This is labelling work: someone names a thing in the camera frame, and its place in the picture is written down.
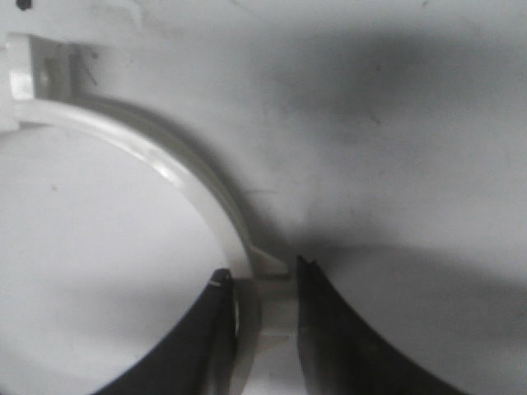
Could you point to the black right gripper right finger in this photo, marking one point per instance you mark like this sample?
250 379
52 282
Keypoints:
340 353

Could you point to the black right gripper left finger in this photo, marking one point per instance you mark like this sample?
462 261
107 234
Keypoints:
197 355

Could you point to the white curved pipe clamp half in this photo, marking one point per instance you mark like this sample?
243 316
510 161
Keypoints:
111 227

